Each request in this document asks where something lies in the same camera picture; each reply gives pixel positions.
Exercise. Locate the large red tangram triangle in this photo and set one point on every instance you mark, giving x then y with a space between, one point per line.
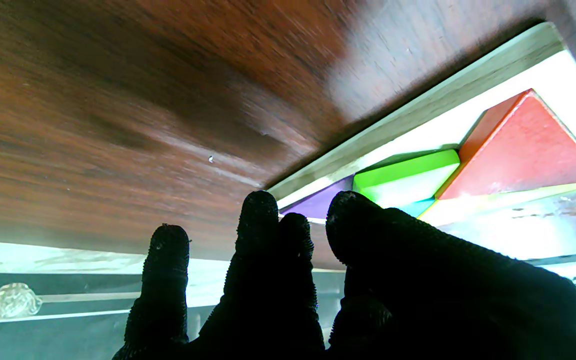
523 155

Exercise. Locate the large yellow tangram triangle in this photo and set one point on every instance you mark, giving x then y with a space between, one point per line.
508 207

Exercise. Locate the square wooden puzzle tray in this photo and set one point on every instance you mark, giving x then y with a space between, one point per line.
443 100

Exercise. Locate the purple tangram triangle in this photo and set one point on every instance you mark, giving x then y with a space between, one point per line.
318 202

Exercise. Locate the green tangram square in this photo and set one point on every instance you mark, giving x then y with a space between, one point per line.
403 180

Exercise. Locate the blue tangram triangle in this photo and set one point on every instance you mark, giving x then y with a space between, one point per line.
415 207

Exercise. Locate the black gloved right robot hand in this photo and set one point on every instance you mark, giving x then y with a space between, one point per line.
368 300

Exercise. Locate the small glass ball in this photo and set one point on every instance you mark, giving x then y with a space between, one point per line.
13 301

